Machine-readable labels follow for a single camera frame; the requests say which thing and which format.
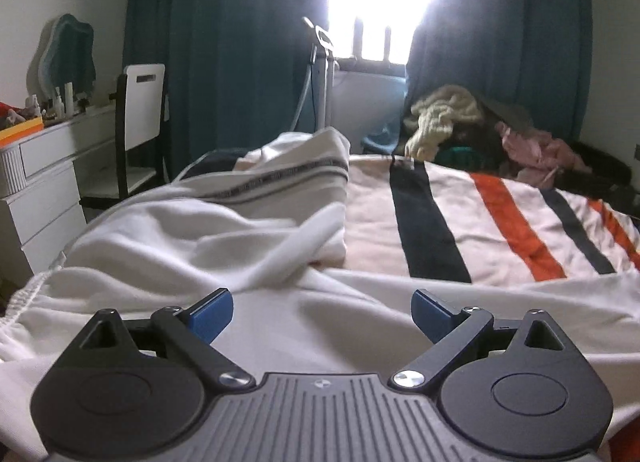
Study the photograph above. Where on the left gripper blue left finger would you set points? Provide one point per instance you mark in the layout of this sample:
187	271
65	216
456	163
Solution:
205	319

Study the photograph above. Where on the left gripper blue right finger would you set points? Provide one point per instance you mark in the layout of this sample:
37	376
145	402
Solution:
447	327

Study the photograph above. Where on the white sweatshirt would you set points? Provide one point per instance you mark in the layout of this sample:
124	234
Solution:
175	244

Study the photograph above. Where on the dark clothes pile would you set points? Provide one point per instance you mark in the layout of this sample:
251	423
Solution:
476	147

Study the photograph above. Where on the striped bed blanket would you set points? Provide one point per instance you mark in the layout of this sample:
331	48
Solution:
411	219

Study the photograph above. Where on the pink garment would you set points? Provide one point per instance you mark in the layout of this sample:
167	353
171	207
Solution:
536	157

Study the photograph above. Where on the white dresser with drawers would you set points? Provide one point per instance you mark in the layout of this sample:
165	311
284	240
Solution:
41	180

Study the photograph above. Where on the cream knitted sweater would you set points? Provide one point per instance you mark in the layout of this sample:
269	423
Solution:
432	118

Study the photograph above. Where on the white and black chair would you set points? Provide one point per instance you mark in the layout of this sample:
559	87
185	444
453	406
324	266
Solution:
139	113

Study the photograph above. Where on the orange box on dresser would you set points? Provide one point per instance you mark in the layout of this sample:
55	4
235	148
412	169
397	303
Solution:
20	130

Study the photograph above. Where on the garment steamer stand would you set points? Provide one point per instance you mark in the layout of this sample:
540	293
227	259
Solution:
319	78

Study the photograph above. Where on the teal window curtain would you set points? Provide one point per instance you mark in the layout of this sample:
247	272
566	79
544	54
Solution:
234	68

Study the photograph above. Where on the wavy frame table mirror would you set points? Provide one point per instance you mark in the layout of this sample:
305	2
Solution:
63	55

